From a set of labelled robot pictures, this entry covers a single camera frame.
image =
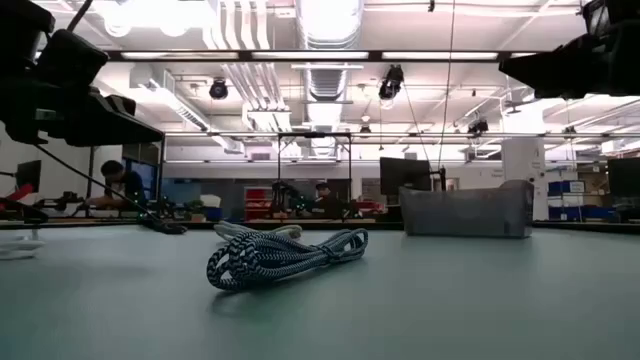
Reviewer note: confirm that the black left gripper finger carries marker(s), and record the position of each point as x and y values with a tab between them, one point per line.
120	105
115	131

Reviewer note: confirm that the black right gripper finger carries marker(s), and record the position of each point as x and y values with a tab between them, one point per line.
555	72

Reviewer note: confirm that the black background robot arm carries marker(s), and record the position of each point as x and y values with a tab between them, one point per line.
282	197
65	200

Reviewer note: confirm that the person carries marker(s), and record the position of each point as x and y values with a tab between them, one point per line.
125	187
326	202

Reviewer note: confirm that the black ceiling spotlight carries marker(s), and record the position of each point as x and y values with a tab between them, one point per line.
478	126
218	90
391	82

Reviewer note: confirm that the black computer monitor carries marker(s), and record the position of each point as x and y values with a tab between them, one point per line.
625	177
402	175
29	175

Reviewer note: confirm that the red object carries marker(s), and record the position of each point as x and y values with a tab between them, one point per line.
22	191

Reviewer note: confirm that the small potted plant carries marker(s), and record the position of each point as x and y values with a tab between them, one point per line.
196	207

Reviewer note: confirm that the blue storage bin shelf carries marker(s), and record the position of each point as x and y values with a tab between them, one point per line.
570	210

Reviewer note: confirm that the red storage cabinet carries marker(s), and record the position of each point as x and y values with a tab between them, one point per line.
257	200

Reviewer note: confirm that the translucent grey plastic bin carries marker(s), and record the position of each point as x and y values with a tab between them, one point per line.
465	212

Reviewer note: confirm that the black metal station frame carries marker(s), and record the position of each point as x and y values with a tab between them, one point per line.
314	135
162	175

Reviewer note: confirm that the black overhead frame beam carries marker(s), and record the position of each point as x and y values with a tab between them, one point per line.
310	50

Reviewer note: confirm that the silver ventilation duct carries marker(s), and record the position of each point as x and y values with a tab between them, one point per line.
327	82

